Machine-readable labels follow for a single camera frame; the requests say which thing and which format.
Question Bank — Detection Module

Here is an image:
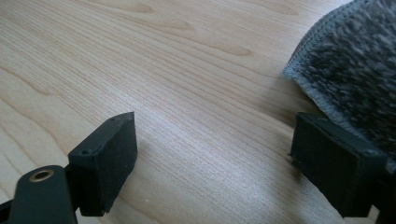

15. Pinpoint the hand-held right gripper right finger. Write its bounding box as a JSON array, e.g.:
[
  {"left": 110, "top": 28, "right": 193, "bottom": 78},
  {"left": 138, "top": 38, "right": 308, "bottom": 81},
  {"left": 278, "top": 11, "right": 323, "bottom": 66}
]
[{"left": 289, "top": 112, "right": 389, "bottom": 218}]

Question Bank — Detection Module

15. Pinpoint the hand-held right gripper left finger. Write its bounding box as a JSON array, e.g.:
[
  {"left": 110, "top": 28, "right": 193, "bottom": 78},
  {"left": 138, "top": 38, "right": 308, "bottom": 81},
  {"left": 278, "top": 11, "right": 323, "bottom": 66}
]
[{"left": 66, "top": 111, "right": 138, "bottom": 217}]

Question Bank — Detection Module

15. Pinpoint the grey cloth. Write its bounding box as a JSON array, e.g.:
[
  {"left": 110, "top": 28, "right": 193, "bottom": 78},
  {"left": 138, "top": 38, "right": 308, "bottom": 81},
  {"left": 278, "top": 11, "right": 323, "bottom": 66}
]
[{"left": 282, "top": 0, "right": 396, "bottom": 175}]

